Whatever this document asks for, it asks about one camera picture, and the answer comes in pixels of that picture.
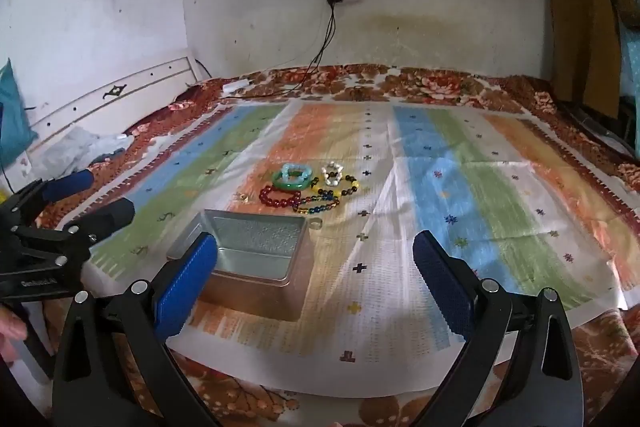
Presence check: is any light blue bead bracelet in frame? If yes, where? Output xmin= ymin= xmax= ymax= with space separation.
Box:
xmin=280 ymin=163 xmax=317 ymax=188

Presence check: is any yellow and black bead bracelet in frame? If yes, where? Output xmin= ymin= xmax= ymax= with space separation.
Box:
xmin=311 ymin=174 xmax=361 ymax=200

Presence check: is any black cable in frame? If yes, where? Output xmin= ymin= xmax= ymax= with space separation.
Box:
xmin=235 ymin=2 xmax=337 ymax=98
xmin=270 ymin=2 xmax=338 ymax=96

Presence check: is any green jade bangle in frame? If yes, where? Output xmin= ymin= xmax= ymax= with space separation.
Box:
xmin=271 ymin=171 xmax=311 ymax=192

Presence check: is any person's left hand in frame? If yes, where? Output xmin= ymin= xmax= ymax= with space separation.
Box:
xmin=0 ymin=302 xmax=29 ymax=364

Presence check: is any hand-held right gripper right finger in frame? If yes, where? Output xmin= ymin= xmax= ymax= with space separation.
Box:
xmin=411 ymin=229 xmax=586 ymax=427

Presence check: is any teal hanging cloth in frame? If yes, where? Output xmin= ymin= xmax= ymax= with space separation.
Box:
xmin=616 ymin=0 xmax=640 ymax=100

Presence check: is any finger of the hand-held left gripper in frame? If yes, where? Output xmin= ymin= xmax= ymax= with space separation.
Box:
xmin=14 ymin=198 xmax=136 ymax=270
xmin=0 ymin=169 xmax=96 ymax=230

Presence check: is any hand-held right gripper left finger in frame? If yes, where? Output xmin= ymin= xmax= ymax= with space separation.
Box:
xmin=52 ymin=232 xmax=221 ymax=427

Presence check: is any teal pillow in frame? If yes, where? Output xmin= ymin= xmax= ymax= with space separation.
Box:
xmin=0 ymin=59 xmax=39 ymax=162

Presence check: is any striped patterned cloth mat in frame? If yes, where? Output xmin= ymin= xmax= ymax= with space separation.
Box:
xmin=60 ymin=99 xmax=640 ymax=395

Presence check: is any colourful striped tablecloth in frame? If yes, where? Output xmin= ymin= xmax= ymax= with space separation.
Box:
xmin=35 ymin=64 xmax=640 ymax=427

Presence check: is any white translucent bead bracelet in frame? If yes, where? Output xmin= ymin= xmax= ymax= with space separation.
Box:
xmin=320 ymin=162 xmax=346 ymax=186

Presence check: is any brown hanging garment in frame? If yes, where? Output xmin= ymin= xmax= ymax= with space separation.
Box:
xmin=546 ymin=0 xmax=632 ymax=118

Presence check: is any blue and amber bead bracelet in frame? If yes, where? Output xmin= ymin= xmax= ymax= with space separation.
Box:
xmin=292 ymin=189 xmax=342 ymax=215

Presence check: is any white cabinet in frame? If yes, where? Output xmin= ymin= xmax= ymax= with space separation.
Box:
xmin=20 ymin=49 xmax=201 ymax=168

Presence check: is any crumpled clear plastic bag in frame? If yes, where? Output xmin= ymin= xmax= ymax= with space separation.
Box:
xmin=37 ymin=128 xmax=132 ymax=178

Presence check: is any rectangular metal tin box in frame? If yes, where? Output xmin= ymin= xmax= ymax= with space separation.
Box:
xmin=166 ymin=209 xmax=314 ymax=323

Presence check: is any red bead bracelet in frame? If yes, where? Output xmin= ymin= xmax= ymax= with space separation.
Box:
xmin=258 ymin=186 xmax=303 ymax=210

